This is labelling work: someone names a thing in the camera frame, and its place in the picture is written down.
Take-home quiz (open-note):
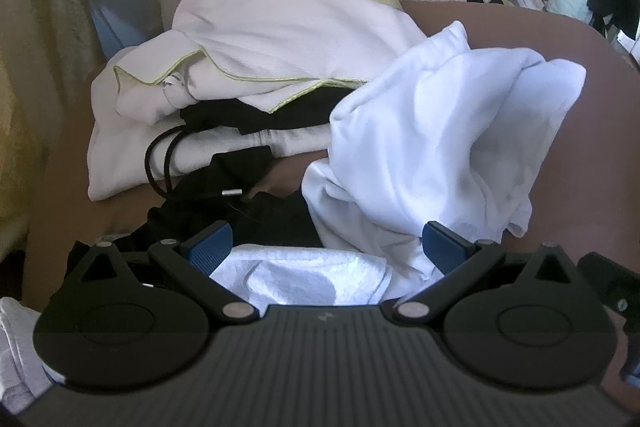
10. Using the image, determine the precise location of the cream sweatshirt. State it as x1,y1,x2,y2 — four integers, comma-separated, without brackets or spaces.
87,32,331,202

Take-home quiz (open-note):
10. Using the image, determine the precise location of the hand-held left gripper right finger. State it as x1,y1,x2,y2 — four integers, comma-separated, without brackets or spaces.
392,221,583,328

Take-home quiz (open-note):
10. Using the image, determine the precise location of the white crumpled cloth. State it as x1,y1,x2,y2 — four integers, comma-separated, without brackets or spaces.
0,297,56,408

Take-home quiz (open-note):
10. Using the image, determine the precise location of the black drawstring garment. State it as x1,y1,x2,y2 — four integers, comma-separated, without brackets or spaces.
67,84,361,288

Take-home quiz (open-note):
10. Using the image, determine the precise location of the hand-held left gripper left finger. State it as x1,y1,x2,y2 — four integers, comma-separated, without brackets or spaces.
67,221,261,328

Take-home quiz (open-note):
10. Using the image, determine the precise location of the blue cloth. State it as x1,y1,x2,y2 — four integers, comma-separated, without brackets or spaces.
90,4,136,60

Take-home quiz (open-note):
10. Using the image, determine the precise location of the cream garment with monster print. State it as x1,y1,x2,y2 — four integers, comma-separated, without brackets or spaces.
114,0,431,115

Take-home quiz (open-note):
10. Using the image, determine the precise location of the white hoodie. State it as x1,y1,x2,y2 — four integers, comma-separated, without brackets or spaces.
210,21,587,308

